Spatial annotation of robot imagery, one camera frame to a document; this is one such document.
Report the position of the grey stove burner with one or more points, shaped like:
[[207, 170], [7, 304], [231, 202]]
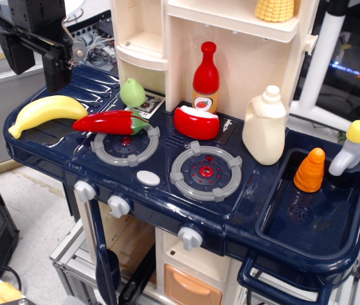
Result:
[[206, 173], [126, 150]]

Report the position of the grey stove knob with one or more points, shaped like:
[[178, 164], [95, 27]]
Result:
[[84, 191], [118, 206], [190, 238]]

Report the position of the cream toy detergent jug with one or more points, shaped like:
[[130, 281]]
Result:
[[264, 126]]

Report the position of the yellow toy corn cob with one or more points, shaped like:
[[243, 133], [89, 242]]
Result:
[[274, 10]]

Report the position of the navy toy oven door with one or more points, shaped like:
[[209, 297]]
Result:
[[107, 273]]

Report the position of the grey left stove knob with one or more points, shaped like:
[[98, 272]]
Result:
[[84, 191]]

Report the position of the orange toy kitchen drawer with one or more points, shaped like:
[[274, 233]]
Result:
[[186, 289]]

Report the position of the aluminium frame stand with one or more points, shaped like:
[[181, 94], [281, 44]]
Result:
[[74, 266]]

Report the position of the red toy chili pepper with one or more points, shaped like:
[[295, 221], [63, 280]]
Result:
[[116, 122]]

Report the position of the grey right stove knob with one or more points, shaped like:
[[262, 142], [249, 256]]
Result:
[[190, 238]]

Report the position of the grey toy faucet yellow cap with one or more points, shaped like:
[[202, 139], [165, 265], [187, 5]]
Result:
[[349, 155]]

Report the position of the red toy cheese wedge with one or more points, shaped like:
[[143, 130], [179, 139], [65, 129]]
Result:
[[196, 124]]

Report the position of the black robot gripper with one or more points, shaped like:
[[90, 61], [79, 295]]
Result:
[[37, 26]]

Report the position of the open electronics chassis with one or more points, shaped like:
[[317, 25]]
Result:
[[93, 40]]

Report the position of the cream toy kitchen upper shelf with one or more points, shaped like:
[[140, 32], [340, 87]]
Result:
[[221, 48]]

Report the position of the red toy ketchup bottle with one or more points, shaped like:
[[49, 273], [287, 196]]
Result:
[[206, 81]]

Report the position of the orange toy carrot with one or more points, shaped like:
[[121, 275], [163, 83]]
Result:
[[310, 173]]

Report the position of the grey middle stove knob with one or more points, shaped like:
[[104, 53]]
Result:
[[118, 206]]

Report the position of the black computer monitor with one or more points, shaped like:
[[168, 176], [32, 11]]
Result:
[[352, 57]]

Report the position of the grey left stove burner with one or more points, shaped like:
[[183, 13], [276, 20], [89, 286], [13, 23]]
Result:
[[126, 150]]

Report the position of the navy toy sink basin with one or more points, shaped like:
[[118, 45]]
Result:
[[320, 225]]

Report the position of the grey right stove burner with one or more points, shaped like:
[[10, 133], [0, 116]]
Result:
[[206, 173]]

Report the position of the grey oval stove button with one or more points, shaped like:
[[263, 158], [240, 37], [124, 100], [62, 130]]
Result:
[[148, 178]]

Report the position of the yellow toy banana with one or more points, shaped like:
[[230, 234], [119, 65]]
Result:
[[46, 109]]

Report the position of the navy toy kitchen countertop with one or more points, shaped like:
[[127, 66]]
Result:
[[227, 227]]

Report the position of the green toy pear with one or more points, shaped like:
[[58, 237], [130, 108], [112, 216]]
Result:
[[132, 93]]

